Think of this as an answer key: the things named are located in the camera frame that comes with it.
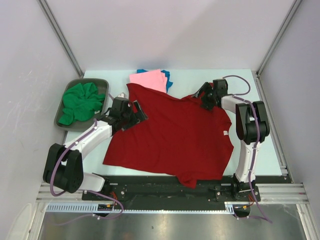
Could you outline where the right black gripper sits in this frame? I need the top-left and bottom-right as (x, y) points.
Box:
(191, 82), (217, 111)

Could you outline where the red t shirt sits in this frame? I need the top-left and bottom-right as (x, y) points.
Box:
(103, 83), (234, 188)

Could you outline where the grey plastic tray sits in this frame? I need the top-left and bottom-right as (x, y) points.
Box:
(54, 78), (109, 132)

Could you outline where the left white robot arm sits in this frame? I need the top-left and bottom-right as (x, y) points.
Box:
(43, 97), (148, 200)

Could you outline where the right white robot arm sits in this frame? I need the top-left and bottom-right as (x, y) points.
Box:
(192, 77), (270, 202)

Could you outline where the pink folded t shirt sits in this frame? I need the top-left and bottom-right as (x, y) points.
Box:
(129, 69), (168, 93)

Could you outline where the blue folded t shirt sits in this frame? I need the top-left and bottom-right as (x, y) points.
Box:
(136, 69), (173, 93)

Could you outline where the green t shirt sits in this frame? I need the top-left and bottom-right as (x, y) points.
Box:
(58, 82), (106, 126)

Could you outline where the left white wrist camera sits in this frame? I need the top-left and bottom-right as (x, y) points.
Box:
(117, 92), (128, 99)

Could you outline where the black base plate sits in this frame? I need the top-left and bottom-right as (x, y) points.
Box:
(51, 174), (292, 218)

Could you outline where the white slotted cable duct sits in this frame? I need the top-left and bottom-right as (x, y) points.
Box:
(46, 202), (251, 215)

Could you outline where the right aluminium side rail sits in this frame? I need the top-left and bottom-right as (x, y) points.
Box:
(251, 71), (289, 179)

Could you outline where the right aluminium frame post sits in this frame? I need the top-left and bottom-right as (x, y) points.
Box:
(255, 0), (304, 77)

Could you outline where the aluminium frame post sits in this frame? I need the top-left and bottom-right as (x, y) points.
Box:
(37, 0), (84, 78)
(255, 0), (304, 77)

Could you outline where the left aluminium frame post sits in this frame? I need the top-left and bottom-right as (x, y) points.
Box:
(37, 0), (84, 78)

